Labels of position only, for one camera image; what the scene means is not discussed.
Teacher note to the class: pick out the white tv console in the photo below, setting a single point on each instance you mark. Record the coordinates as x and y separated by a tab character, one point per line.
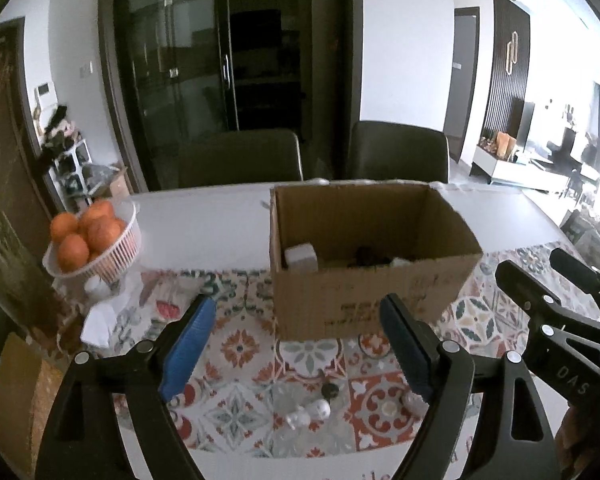
502	161

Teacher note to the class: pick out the dark dining chair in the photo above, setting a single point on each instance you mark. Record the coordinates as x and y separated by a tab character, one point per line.
240	157
388	151

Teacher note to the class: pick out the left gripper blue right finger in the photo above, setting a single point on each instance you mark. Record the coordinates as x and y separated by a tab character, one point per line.
413	345

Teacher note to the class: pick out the right dark dining chair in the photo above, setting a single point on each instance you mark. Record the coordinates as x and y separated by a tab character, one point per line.
388	151

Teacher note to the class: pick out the patterned fabric tissue pouch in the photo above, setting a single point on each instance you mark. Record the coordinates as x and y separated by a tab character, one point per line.
144	303

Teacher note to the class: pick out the white usb wall charger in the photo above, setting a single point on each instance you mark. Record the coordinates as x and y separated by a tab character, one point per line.
301	258

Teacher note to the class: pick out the black power adapter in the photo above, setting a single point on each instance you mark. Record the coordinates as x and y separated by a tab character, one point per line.
368	257

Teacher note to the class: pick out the dark glass door cabinet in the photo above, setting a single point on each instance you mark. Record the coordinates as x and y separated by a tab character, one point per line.
187	76

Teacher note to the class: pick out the patterned table runner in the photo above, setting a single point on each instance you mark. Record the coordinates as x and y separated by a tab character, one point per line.
248	379

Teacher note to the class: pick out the white figurine keychain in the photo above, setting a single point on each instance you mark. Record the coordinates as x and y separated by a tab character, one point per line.
317	410

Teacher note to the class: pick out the person right hand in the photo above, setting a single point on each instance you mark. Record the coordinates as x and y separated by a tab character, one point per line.
571	443

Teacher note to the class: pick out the left dark dining chair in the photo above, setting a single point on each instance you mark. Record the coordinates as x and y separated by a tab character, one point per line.
240	157

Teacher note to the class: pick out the white fruit basket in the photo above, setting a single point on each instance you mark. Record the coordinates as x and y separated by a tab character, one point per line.
114	261

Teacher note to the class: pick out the white shelf with clutter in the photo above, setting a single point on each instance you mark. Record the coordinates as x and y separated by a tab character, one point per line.
63	156

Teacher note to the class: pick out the orange fruit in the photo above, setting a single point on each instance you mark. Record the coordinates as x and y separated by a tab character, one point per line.
72	253
102	233

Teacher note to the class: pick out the silver oval case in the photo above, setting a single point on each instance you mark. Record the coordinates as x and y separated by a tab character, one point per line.
414	404

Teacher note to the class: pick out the brown cardboard box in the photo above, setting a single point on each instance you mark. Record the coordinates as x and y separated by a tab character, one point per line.
337	249

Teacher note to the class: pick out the white battery charger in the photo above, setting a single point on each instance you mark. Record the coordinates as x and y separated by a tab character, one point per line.
397	262

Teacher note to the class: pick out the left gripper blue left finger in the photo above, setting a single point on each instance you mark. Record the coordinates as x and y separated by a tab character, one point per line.
181	345

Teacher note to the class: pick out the brown entrance door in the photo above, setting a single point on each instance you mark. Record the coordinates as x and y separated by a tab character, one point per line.
25	294

